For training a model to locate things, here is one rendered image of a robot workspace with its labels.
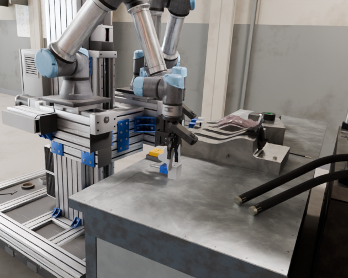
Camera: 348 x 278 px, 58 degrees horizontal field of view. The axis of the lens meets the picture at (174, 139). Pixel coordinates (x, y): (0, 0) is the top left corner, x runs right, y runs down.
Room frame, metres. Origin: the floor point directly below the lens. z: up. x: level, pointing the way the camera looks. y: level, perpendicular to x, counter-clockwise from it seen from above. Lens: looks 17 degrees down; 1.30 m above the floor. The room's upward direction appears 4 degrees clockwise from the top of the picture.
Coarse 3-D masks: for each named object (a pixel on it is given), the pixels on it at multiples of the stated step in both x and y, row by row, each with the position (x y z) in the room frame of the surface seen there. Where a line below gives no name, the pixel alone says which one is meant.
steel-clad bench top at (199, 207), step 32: (288, 128) 2.12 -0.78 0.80; (320, 128) 2.18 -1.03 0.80; (192, 160) 1.37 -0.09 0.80; (288, 160) 1.45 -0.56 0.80; (96, 192) 0.99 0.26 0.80; (128, 192) 1.01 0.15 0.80; (160, 192) 1.02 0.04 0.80; (192, 192) 1.04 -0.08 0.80; (224, 192) 1.05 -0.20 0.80; (160, 224) 0.81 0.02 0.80; (192, 224) 0.82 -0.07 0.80; (224, 224) 0.83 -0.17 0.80; (256, 224) 0.84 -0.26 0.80; (288, 224) 0.85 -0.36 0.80; (256, 256) 0.69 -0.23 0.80; (288, 256) 0.70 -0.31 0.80
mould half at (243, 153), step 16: (208, 128) 1.63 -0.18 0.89; (208, 144) 1.39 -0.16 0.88; (224, 144) 1.36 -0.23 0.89; (240, 144) 1.32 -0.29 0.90; (256, 144) 1.36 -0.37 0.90; (272, 144) 1.51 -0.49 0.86; (224, 160) 1.35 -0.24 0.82; (240, 160) 1.32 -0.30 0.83; (256, 160) 1.29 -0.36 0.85; (272, 160) 1.27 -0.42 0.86
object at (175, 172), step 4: (152, 164) 1.20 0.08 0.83; (164, 164) 1.19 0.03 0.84; (172, 164) 1.16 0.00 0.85; (176, 164) 1.16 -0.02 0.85; (180, 164) 1.17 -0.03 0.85; (160, 168) 1.17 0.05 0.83; (164, 168) 1.16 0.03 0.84; (172, 168) 1.14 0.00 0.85; (176, 168) 1.13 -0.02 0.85; (180, 168) 1.17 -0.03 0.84; (160, 172) 1.17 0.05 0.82; (164, 172) 1.16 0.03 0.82; (168, 172) 1.15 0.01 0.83; (172, 172) 1.14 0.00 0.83; (176, 172) 1.14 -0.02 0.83; (180, 172) 1.17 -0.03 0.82; (168, 176) 1.15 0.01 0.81; (172, 176) 1.14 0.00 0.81; (176, 176) 1.14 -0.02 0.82; (180, 176) 1.17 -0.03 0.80
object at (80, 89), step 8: (64, 80) 1.45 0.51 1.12; (72, 80) 1.43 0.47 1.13; (80, 80) 1.44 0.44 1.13; (88, 80) 1.49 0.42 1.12; (64, 88) 1.43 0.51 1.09; (72, 88) 1.42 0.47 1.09; (80, 88) 1.43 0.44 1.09; (88, 88) 1.47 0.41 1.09; (64, 96) 1.42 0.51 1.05; (72, 96) 1.41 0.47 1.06; (80, 96) 1.42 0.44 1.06; (88, 96) 1.45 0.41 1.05
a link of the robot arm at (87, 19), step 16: (96, 0) 1.22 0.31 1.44; (112, 0) 1.22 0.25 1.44; (128, 0) 1.29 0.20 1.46; (80, 16) 1.26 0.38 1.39; (96, 16) 1.25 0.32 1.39; (64, 32) 1.30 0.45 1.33; (80, 32) 1.27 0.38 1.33; (48, 48) 1.31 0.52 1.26; (64, 48) 1.29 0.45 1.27; (48, 64) 1.29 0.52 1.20; (64, 64) 1.31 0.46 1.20
